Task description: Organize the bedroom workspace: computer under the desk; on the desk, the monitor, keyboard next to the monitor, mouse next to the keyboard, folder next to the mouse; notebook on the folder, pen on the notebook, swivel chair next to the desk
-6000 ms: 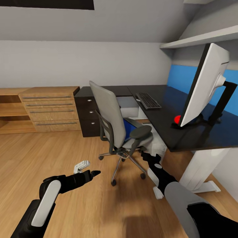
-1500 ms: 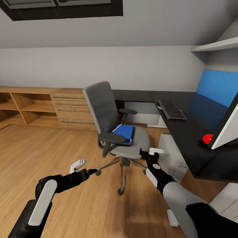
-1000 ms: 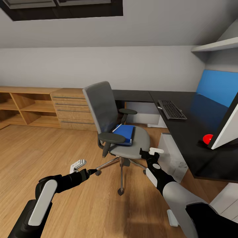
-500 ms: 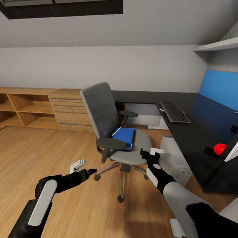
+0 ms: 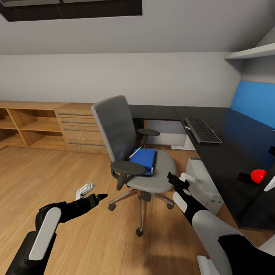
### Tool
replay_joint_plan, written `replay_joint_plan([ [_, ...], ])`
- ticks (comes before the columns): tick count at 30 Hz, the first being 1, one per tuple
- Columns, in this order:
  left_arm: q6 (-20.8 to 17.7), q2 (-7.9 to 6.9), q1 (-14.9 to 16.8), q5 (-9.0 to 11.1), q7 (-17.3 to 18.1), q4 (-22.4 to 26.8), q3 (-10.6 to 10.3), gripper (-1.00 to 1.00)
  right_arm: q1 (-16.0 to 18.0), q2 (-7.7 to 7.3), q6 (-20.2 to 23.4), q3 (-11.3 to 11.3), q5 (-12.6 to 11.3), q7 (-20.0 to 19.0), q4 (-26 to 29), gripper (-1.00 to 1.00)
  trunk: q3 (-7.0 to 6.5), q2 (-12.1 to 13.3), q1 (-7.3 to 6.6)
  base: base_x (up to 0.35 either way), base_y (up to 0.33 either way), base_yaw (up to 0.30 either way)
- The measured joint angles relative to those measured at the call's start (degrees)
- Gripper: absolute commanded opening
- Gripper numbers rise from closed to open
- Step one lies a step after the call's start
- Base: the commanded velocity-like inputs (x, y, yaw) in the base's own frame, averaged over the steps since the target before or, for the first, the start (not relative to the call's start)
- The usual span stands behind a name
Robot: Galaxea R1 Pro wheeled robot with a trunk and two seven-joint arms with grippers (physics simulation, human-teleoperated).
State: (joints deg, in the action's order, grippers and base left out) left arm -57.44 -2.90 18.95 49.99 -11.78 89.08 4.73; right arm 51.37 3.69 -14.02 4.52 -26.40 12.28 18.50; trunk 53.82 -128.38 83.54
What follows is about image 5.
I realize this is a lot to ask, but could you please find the folder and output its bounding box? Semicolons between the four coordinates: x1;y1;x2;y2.
129;148;157;175

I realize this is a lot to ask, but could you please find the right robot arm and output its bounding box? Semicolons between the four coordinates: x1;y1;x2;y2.
167;172;275;275

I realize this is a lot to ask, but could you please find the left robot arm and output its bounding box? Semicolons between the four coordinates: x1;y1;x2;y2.
5;183;108;275

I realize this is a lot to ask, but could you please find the keyboard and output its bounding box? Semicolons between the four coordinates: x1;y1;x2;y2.
185;118;223;143

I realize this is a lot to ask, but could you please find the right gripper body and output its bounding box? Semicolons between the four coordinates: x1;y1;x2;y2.
168;175;189;188

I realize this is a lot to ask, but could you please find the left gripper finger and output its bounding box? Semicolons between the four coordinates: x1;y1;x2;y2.
96;194;108;204

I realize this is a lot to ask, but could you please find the monitor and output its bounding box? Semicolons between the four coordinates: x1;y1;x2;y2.
239;146;275;192

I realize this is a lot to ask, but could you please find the swivel chair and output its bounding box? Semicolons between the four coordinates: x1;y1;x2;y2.
91;95;176;237

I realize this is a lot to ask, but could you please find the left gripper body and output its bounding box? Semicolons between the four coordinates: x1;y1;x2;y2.
74;193;98;218

